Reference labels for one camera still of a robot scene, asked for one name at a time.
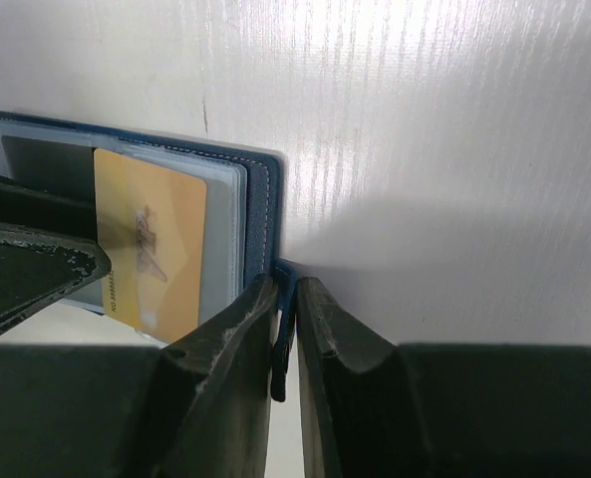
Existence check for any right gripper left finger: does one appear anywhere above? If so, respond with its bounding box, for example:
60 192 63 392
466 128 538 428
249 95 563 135
0 275 278 477

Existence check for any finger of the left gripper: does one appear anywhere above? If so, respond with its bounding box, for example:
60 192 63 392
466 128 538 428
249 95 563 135
0 222 111 336
0 175 98 242

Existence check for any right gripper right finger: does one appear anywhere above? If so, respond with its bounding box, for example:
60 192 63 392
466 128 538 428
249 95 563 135
296 278 591 477

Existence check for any gold credit card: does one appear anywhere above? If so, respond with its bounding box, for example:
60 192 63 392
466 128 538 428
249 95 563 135
93 148 207 343

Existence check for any blue card holder wallet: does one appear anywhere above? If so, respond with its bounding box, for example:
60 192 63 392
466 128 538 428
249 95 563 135
0 109 299 403

